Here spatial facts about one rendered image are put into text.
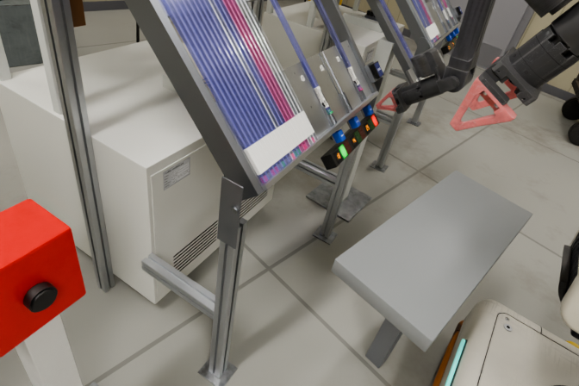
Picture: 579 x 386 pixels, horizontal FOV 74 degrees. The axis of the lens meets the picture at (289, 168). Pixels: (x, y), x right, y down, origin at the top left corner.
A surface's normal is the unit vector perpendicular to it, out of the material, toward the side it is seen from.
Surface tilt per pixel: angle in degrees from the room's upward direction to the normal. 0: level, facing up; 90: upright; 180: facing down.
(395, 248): 0
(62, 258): 90
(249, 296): 0
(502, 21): 90
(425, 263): 0
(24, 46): 90
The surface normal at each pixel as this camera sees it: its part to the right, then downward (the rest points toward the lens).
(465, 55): -0.59, 0.29
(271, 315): 0.16, -0.80
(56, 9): 0.84, 0.42
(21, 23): 0.69, 0.51
